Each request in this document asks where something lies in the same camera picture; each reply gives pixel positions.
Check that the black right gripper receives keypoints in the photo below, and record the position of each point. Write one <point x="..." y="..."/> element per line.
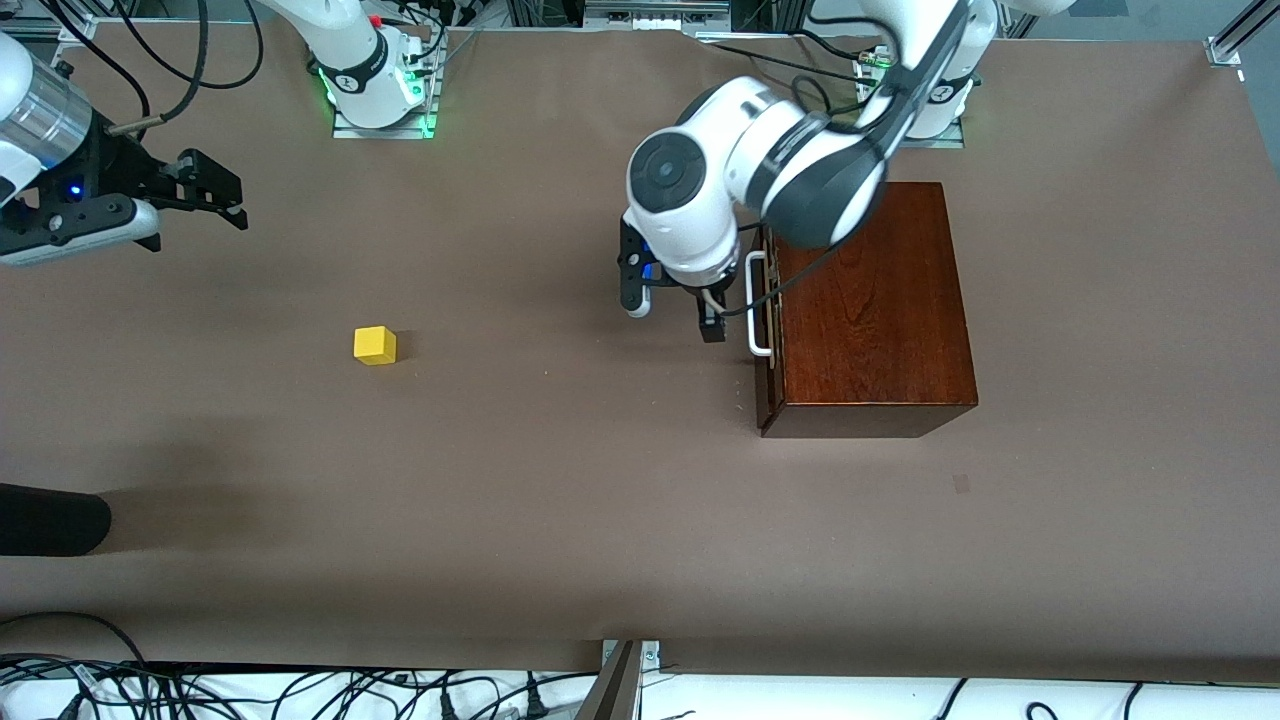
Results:
<point x="118" y="168"/>

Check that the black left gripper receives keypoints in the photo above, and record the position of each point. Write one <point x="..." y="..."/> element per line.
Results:
<point x="711" y="322"/>

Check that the yellow cube block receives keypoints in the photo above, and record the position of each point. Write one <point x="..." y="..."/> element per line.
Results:
<point x="375" y="345"/>

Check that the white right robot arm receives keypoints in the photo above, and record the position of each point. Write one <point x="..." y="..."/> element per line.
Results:
<point x="350" y="50"/>

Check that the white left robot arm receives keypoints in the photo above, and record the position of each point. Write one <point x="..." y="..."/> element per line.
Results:
<point x="700" y="190"/>

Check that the dark brown wooden cabinet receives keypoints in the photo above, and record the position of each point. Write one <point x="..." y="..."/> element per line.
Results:
<point x="870" y="300"/>

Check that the brown table cover sheet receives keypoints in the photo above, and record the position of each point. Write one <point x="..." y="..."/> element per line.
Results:
<point x="500" y="480"/>

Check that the grey equipment box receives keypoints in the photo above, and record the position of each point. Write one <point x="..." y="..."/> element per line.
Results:
<point x="655" y="12"/>

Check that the black rounded object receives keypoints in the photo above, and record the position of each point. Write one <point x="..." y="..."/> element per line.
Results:
<point x="50" y="520"/>

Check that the dark metal beam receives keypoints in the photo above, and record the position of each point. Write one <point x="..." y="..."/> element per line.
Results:
<point x="612" y="690"/>

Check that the black power plug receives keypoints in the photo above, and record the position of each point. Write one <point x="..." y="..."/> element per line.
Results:
<point x="536" y="702"/>
<point x="448" y="705"/>

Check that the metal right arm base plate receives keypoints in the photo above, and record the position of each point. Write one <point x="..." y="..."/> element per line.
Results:
<point x="385" y="132"/>

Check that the aluminium table edge rail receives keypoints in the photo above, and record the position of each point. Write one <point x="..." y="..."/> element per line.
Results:
<point x="70" y="28"/>

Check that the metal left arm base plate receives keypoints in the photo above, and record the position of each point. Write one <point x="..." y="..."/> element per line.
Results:
<point x="950" y="142"/>

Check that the silver metal bracket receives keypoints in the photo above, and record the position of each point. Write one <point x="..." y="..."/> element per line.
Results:
<point x="650" y="655"/>

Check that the aluminium frame profile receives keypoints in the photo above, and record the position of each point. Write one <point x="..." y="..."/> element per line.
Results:
<point x="1230" y="40"/>

